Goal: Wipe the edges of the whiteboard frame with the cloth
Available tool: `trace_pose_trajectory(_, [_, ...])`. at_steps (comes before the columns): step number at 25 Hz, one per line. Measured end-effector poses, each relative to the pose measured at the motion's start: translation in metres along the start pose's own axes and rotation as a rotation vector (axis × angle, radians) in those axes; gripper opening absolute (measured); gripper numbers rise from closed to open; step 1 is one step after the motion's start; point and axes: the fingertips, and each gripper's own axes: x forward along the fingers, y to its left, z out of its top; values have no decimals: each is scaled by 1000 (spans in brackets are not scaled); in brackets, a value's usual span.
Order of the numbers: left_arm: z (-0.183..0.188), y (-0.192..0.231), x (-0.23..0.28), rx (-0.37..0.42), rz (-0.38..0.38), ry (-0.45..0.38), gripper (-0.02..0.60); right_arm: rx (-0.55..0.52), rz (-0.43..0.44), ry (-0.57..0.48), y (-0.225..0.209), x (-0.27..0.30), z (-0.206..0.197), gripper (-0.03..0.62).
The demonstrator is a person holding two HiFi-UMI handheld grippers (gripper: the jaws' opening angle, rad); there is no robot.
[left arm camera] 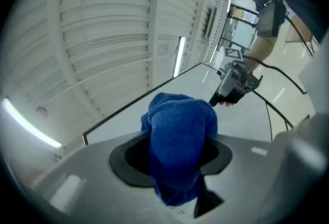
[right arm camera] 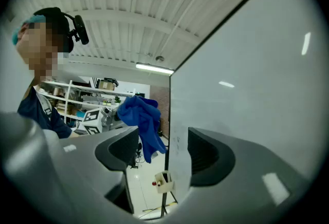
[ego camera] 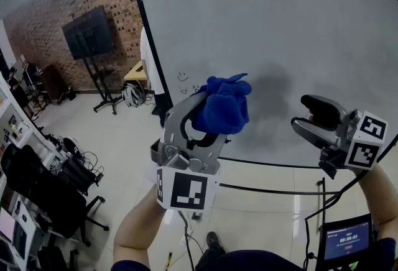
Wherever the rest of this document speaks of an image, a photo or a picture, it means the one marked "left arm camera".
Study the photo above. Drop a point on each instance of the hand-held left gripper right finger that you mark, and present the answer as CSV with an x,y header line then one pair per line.
x,y
252,179

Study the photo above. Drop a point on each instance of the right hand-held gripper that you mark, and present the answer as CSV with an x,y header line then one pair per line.
x,y
239,81

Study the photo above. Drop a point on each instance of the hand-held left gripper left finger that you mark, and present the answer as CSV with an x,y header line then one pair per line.
x,y
90,166

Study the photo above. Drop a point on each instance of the large whiteboard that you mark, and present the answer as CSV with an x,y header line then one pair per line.
x,y
123,125

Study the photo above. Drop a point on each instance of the blue terry cloth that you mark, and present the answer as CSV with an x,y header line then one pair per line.
x,y
180,140

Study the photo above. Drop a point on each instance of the person's right forearm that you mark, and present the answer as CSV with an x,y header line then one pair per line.
x,y
259,51

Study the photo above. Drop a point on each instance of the person's right hand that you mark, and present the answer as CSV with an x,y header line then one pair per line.
x,y
227,104

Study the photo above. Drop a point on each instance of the white ceiling tube light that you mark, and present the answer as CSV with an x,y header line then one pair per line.
x,y
229,2
180,56
28,124

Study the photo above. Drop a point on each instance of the black-framed glass partition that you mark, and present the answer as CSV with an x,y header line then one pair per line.
x,y
239,33

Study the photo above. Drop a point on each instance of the ceiling air vent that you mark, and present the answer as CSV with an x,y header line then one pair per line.
x,y
211,21

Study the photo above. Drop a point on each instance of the black chest-mounted monitor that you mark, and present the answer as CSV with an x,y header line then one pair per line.
x,y
270,21

